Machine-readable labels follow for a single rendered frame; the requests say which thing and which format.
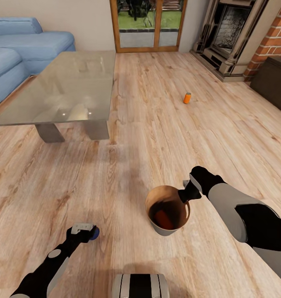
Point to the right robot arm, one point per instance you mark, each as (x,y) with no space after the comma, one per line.
(248,219)

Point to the can of soda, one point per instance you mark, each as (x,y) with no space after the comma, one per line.
(163,220)
(187,98)
(95,234)

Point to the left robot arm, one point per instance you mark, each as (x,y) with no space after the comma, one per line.
(41,282)

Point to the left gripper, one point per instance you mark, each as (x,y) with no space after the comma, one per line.
(81,237)

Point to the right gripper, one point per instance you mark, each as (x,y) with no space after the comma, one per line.
(187,194)

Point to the trash can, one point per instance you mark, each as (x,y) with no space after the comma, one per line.
(167,198)

